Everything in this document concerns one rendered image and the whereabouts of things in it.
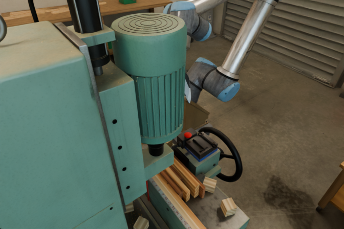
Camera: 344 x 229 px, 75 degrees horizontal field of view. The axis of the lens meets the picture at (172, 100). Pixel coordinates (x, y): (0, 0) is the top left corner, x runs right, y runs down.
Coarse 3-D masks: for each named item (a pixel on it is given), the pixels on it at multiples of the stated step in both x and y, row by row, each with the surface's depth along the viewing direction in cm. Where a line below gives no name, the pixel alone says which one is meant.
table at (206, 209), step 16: (144, 144) 102; (208, 176) 92; (208, 192) 83; (160, 208) 82; (192, 208) 78; (208, 208) 78; (176, 224) 74; (208, 224) 74; (224, 224) 74; (240, 224) 74
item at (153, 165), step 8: (144, 152) 76; (168, 152) 76; (144, 160) 74; (152, 160) 74; (160, 160) 74; (168, 160) 78; (144, 168) 71; (152, 168) 74; (160, 168) 77; (152, 176) 76
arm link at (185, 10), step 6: (174, 6) 81; (180, 6) 80; (186, 6) 80; (192, 6) 81; (174, 12) 81; (180, 12) 80; (186, 12) 80; (192, 12) 82; (186, 18) 80; (192, 18) 82; (198, 18) 86; (186, 24) 80; (192, 24) 83; (198, 24) 86; (192, 30) 86
